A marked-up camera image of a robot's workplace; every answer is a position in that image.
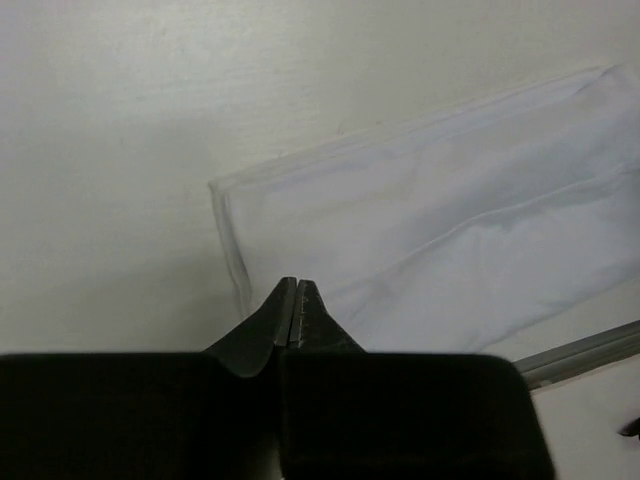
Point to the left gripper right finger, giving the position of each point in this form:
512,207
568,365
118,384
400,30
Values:
350,414

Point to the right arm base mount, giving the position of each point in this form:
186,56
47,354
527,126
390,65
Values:
631,429

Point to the white skirt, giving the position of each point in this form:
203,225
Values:
452,232

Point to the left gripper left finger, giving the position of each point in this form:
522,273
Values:
210,414

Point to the aluminium rail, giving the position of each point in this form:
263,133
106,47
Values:
579,357

